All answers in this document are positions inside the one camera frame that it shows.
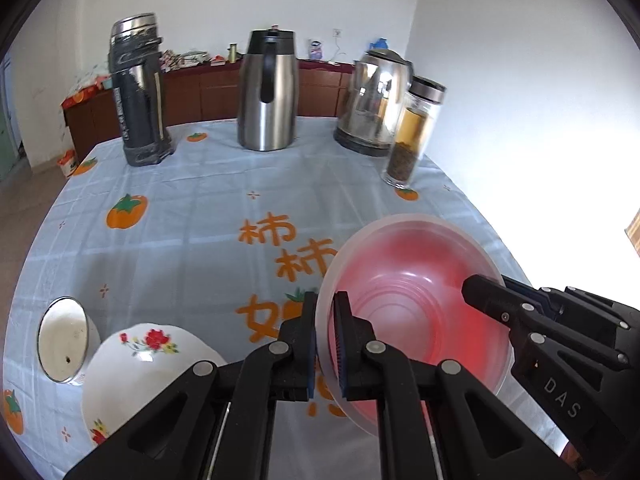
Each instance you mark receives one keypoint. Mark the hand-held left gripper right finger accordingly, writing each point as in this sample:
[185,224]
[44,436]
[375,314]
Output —
[342,350]

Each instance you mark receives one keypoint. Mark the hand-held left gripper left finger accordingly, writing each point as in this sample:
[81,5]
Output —
[312,385]

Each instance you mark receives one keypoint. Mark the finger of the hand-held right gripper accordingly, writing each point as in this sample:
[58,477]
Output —
[492,295]
[546,300]

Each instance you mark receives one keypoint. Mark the red plastic bowl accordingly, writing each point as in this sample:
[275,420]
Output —
[415,300]

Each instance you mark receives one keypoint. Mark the white floral ceramic bowl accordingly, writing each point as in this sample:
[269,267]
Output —
[150,385]

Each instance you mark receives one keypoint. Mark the white enamel cup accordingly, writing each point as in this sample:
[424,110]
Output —
[62,345]

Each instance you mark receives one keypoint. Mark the bamboo window blind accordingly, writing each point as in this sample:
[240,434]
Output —
[634,232]

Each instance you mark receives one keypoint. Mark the glass tea bottle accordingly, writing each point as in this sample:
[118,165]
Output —
[410,135]

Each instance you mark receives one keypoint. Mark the pale blue persimmon tablecloth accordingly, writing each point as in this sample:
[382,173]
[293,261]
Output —
[175,240]

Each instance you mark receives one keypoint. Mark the stainless electric kettle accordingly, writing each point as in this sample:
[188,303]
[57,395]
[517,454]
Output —
[370,105]

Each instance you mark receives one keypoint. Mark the blue thermos jug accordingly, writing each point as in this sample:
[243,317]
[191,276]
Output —
[380,44]

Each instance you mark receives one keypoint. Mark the dark wooden sideboard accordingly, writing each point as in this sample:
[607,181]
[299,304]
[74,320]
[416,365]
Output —
[210,95]

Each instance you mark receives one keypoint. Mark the dark grey thermos flask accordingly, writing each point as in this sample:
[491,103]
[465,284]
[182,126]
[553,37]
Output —
[140,110]

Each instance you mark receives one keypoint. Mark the small green tin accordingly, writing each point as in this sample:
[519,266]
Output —
[232,53]

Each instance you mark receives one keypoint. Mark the small red white package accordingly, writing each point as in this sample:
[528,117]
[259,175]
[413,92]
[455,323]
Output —
[67,165]

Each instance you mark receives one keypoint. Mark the orange printed box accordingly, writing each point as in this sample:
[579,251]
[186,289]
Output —
[80,97]

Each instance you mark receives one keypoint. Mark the mesh food cover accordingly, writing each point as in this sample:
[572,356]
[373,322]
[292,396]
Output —
[92,80]

